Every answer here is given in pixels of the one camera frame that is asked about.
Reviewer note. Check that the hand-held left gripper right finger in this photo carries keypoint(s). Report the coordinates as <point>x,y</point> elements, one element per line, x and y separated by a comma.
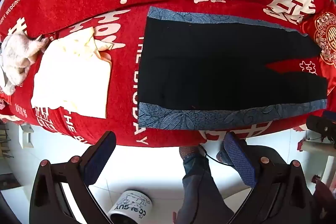
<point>240,158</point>

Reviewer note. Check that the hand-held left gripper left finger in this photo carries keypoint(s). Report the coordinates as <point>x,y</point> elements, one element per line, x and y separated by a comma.
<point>101,158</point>

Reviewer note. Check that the black pants with blue trim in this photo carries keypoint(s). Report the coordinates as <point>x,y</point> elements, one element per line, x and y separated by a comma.
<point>210,69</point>

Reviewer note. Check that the person's leg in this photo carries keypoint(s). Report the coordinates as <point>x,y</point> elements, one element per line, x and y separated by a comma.
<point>199,187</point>

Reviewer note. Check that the white printed bucket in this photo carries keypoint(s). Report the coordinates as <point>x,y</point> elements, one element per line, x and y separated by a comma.
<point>132,207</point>

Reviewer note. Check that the white plastic box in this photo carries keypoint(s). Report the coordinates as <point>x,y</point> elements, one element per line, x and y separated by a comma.
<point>26,136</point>

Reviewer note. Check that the cream folded cloth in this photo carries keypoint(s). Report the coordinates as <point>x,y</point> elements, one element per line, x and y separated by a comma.
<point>73,77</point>

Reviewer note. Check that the red embroidered cushion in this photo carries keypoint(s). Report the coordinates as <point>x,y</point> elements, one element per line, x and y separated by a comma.
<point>324,35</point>

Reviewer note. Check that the white fluffy cloth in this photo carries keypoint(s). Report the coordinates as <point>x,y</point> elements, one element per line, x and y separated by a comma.
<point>15,58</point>

